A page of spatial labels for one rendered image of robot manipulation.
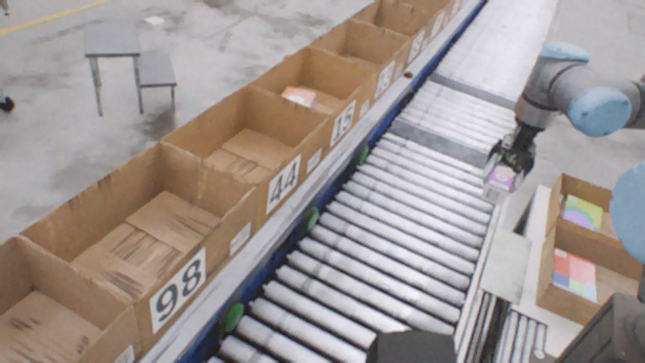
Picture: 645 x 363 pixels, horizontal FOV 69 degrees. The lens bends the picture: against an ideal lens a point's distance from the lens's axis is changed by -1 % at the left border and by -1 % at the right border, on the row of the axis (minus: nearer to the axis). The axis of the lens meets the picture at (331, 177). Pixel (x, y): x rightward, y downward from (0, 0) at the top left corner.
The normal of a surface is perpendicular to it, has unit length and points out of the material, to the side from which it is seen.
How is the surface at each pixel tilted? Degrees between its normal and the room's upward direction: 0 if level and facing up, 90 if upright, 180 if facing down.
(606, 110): 90
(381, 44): 90
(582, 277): 0
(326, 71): 89
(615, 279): 0
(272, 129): 89
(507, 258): 0
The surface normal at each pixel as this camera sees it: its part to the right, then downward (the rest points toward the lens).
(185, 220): 0.17, -0.78
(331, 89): -0.43, 0.51
